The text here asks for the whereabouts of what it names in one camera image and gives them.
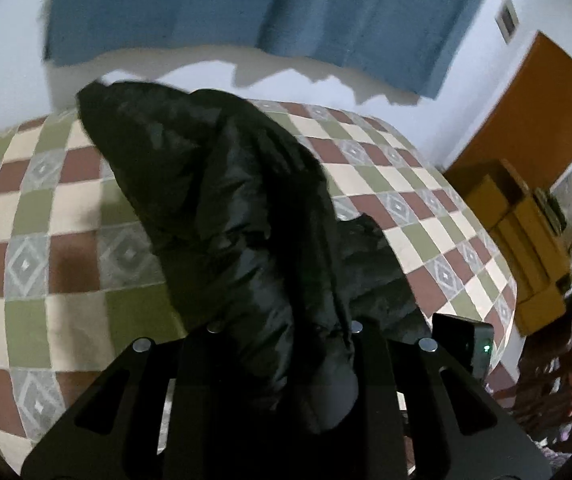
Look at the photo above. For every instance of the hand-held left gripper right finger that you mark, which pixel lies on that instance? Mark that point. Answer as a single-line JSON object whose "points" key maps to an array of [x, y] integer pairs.
{"points": [[371, 385]]}

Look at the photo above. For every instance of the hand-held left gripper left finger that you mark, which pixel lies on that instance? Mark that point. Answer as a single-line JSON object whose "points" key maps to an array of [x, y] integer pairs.
{"points": [[193, 385]]}

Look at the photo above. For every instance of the black puffer jacket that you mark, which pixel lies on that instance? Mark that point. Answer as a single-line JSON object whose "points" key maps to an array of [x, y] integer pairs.
{"points": [[246, 220]]}

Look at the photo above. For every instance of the dark wooden furniture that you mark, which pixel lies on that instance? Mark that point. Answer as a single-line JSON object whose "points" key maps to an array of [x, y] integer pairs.
{"points": [[561, 375]]}

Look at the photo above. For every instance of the yellow wooden cabinet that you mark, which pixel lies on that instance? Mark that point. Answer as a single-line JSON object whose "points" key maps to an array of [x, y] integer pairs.
{"points": [[521, 240]]}

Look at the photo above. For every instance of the checkered bed blanket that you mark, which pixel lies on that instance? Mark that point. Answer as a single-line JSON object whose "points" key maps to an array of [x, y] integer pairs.
{"points": [[65, 240]]}

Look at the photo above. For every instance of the orange wooden door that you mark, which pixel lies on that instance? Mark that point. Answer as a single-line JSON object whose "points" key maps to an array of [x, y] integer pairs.
{"points": [[536, 110]]}

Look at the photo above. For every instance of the blue curtain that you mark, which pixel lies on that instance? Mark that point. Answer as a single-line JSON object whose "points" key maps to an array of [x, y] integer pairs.
{"points": [[266, 5]]}

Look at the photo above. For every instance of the wall switch plate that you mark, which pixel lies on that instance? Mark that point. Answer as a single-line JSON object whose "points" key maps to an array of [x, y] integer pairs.
{"points": [[507, 16]]}

